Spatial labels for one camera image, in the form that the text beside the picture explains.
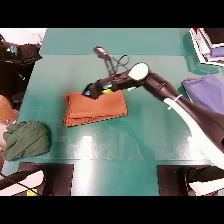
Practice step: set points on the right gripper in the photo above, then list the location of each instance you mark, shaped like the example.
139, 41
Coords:
105, 86

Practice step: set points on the orange T-shirt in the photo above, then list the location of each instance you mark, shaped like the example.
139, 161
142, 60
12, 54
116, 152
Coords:
95, 108

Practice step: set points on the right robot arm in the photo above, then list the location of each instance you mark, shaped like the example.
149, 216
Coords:
200, 123

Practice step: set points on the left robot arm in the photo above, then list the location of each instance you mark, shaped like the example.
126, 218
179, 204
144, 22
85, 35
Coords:
23, 53

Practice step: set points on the green garment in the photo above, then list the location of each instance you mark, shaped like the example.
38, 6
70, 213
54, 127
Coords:
26, 140

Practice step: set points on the brown garment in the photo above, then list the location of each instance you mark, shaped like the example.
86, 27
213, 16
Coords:
6, 111

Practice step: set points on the purple garment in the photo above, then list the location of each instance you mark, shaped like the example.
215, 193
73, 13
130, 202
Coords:
206, 93

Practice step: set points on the pale pink garment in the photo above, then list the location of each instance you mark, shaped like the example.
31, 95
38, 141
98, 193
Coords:
6, 133

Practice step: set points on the stack of folded clothes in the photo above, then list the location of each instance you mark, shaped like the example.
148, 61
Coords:
208, 46

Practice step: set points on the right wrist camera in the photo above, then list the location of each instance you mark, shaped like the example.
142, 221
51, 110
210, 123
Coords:
106, 60

